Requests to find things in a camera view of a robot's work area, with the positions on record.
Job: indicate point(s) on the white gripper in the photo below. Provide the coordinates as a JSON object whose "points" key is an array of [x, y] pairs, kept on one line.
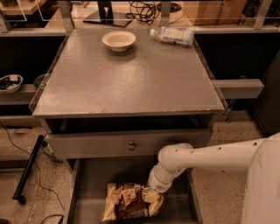
{"points": [[157, 185]]}

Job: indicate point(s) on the brown chip bag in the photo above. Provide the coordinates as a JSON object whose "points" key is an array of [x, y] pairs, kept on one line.
{"points": [[124, 202]]}

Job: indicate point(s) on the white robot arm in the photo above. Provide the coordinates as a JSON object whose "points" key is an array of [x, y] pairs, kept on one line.
{"points": [[260, 158]]}

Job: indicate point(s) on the grey top drawer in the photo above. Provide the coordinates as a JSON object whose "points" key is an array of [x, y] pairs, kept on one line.
{"points": [[115, 144]]}

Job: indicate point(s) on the round metal drawer knob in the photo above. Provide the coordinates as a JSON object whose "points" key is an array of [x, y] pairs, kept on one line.
{"points": [[132, 146]]}

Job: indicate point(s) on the grey open middle drawer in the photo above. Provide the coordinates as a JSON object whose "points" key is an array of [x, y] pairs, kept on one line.
{"points": [[89, 190]]}

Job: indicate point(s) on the grey drawer cabinet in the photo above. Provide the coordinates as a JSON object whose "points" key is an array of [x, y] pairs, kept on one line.
{"points": [[151, 86]]}

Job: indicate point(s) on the black bar on floor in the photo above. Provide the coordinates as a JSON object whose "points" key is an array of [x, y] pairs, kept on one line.
{"points": [[18, 194]]}

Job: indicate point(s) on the white paper bowl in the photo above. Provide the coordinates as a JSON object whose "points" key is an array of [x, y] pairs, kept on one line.
{"points": [[119, 41]]}

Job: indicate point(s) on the dark round bowl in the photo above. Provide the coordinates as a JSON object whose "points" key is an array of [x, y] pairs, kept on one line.
{"points": [[38, 81]]}

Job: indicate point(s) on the clear plastic water bottle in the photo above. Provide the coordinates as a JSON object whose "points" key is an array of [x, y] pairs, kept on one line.
{"points": [[178, 36]]}

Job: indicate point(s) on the white bowl with items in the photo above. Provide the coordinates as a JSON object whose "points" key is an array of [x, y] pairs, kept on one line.
{"points": [[10, 83]]}

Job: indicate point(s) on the black monitor stand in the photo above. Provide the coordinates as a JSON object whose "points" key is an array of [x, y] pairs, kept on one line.
{"points": [[106, 16]]}

